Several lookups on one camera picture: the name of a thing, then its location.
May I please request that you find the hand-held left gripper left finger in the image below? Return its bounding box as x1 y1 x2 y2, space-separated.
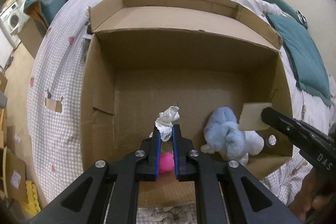
30 124 162 224

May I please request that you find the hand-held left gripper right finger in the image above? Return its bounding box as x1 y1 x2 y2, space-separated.
172 124 302 224

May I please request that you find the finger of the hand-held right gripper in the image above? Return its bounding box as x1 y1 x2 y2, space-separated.
261 107 326 149

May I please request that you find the pink fuzzy ball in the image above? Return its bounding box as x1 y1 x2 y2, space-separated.
161 153 175 174

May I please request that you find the white sock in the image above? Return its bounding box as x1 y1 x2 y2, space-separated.
155 105 180 142

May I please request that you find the light blue plush toy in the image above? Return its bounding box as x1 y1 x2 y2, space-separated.
201 107 264 165

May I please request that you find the person's right hand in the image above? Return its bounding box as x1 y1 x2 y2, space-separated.
293 170 336 224

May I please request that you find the white lace mat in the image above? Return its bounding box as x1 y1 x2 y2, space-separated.
136 206 195 224

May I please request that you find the teal pillow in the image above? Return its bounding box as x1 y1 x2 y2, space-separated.
266 13 332 107

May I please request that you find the black and white patterned item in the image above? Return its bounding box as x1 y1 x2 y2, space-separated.
297 10 308 29

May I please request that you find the dog print checkered blanket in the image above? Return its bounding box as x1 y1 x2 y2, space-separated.
26 0 336 211

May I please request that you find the yellow foam mat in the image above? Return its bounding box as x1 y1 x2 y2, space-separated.
25 181 42 214

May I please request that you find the flat cardboard box with label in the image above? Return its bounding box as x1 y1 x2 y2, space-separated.
3 147 29 203

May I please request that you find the brown box beside bed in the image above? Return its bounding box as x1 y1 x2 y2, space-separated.
17 18 48 59

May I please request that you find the teal and orange cushion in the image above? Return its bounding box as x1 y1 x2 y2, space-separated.
24 0 69 28

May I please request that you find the white washing machine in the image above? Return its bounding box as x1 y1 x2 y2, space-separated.
0 1 21 41

